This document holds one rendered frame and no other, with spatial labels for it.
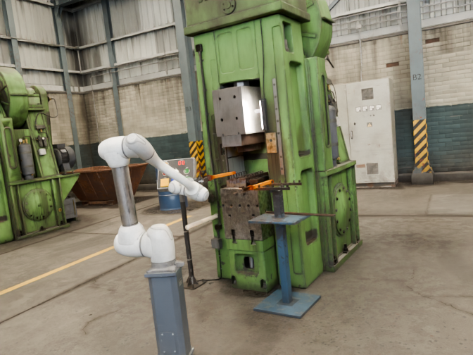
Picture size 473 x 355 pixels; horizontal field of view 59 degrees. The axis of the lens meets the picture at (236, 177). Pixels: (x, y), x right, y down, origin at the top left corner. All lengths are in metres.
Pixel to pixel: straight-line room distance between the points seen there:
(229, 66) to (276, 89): 0.50
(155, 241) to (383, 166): 6.56
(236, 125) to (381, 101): 5.32
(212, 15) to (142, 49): 8.28
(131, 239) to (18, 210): 5.17
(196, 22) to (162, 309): 2.48
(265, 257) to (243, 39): 1.85
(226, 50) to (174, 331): 2.34
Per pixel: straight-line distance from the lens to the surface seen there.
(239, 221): 3.60
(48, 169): 8.01
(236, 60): 3.73
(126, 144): 2.51
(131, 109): 12.06
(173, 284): 2.63
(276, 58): 3.55
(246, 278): 3.75
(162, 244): 2.58
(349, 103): 8.65
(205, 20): 3.91
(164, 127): 11.38
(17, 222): 7.66
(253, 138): 3.71
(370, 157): 8.62
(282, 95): 3.50
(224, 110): 3.61
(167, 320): 2.72
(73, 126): 12.89
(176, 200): 8.18
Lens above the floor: 1.40
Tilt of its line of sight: 6 degrees down
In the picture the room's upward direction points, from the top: 6 degrees counter-clockwise
